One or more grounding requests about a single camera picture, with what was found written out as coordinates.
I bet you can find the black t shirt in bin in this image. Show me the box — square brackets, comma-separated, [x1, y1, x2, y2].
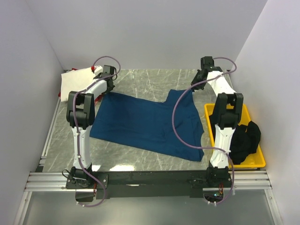
[209, 110, 261, 168]

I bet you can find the folded white t shirt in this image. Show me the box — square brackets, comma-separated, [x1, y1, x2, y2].
[60, 66, 99, 103]

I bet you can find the folded red t shirt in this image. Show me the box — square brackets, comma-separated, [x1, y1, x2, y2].
[58, 67, 104, 104]

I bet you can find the black base beam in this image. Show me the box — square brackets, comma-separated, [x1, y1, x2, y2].
[66, 168, 233, 199]

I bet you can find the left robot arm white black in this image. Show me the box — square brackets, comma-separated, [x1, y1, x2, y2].
[66, 65, 120, 188]

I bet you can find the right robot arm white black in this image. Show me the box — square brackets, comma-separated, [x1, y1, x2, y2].
[191, 56, 243, 187]

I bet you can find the yellow plastic bin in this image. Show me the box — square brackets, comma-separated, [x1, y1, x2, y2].
[204, 103, 266, 169]

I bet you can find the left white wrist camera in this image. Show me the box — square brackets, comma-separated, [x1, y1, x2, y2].
[91, 66, 103, 74]

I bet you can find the blue t shirt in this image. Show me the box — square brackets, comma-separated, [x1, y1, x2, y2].
[90, 90, 204, 162]

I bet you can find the aluminium frame rail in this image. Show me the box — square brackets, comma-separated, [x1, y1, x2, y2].
[13, 97, 60, 225]

